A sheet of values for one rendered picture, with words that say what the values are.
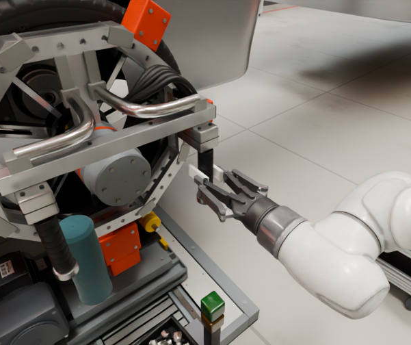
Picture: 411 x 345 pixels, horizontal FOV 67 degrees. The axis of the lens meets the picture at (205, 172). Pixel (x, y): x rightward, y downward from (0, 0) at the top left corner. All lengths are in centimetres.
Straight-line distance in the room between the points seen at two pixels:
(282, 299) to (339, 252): 100
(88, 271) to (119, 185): 25
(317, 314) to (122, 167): 111
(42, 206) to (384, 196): 55
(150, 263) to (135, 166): 70
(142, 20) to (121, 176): 34
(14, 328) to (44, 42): 77
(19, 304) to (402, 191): 102
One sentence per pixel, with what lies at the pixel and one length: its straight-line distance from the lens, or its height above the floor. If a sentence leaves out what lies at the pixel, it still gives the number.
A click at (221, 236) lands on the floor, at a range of 169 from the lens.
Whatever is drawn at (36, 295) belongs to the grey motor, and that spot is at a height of 41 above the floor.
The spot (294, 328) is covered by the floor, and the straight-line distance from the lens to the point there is 146.
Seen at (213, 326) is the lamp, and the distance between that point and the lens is 74.
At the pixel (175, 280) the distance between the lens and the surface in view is 138.
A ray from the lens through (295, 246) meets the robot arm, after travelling 54.
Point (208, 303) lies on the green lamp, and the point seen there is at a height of 66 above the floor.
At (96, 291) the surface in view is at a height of 54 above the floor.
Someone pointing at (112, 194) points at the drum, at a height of 83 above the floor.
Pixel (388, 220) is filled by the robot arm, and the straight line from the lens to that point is 58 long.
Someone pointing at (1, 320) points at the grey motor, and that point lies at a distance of 112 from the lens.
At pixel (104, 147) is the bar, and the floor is 97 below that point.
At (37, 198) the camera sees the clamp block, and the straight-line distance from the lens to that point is 54.
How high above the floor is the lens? 126
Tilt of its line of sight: 37 degrees down
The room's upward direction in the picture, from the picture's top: straight up
